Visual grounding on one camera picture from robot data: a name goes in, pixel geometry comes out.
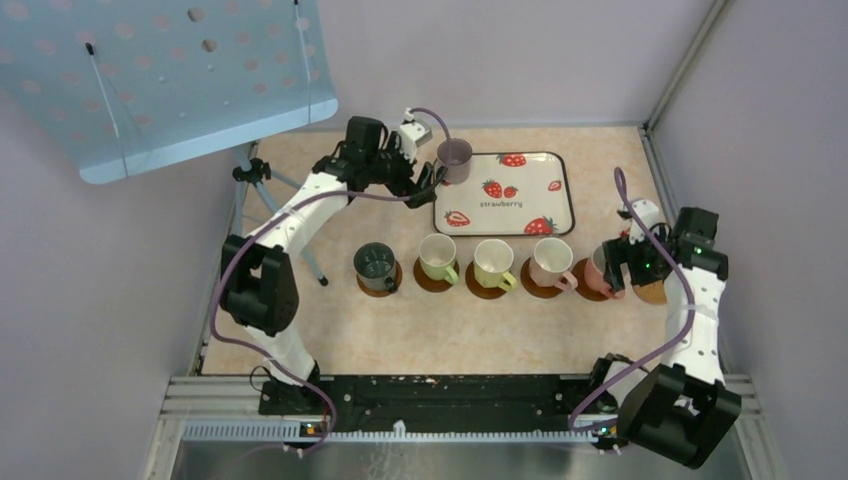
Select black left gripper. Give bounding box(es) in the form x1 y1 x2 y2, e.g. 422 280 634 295
365 131 435 207

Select pink mug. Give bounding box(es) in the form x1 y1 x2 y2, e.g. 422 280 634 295
529 237 579 291
584 245 625 301

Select brown round coaster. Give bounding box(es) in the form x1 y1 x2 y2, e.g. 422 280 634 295
520 259 572 299
356 261 403 298
571 258 609 302
465 261 517 300
413 259 461 293

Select purple grey mug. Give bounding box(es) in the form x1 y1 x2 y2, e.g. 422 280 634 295
437 138 473 185

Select light woven round coaster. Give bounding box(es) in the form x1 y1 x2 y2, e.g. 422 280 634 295
633 281 667 305

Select cream mug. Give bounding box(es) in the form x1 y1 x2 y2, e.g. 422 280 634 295
418 233 459 285

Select dark green mug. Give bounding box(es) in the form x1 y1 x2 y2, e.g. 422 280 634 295
353 242 397 283

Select yellow green mug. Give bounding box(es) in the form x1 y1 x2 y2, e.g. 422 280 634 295
473 239 517 292

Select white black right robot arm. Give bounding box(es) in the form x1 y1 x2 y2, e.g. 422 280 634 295
572 199 741 469

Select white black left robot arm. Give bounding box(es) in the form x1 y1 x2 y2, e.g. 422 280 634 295
213 107 446 414

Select white tray with black rim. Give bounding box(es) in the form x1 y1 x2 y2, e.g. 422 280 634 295
433 151 576 237

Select grey tripod stand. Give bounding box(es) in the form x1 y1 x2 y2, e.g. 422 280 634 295
229 141 329 287

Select light blue perforated board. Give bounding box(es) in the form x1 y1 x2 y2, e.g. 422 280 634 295
1 0 339 184

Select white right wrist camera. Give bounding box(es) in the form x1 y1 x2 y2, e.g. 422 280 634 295
617 198 664 245

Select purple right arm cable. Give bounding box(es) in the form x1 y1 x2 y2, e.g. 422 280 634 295
568 166 697 439

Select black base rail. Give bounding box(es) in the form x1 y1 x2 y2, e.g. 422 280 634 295
258 374 602 433

